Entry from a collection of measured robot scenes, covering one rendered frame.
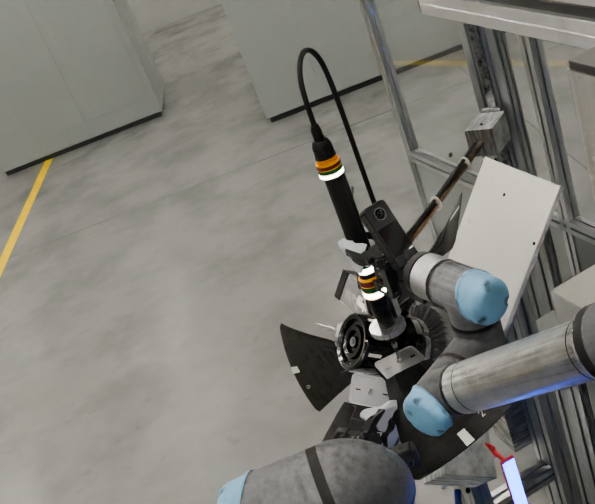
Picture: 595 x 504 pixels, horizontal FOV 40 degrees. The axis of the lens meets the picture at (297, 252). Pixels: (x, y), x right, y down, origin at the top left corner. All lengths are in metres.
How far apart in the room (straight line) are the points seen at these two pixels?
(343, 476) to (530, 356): 0.27
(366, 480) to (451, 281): 0.36
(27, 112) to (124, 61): 1.12
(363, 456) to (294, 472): 0.09
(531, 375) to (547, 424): 1.01
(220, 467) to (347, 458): 2.49
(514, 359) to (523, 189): 0.74
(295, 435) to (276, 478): 2.43
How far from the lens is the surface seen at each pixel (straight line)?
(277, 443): 3.47
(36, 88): 8.64
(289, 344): 1.94
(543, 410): 2.03
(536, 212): 1.72
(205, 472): 3.52
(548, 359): 1.03
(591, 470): 2.74
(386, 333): 1.54
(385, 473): 1.05
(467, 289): 1.22
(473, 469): 1.68
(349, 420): 1.70
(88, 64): 8.51
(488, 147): 1.95
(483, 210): 1.85
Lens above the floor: 2.15
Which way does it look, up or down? 27 degrees down
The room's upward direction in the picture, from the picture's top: 22 degrees counter-clockwise
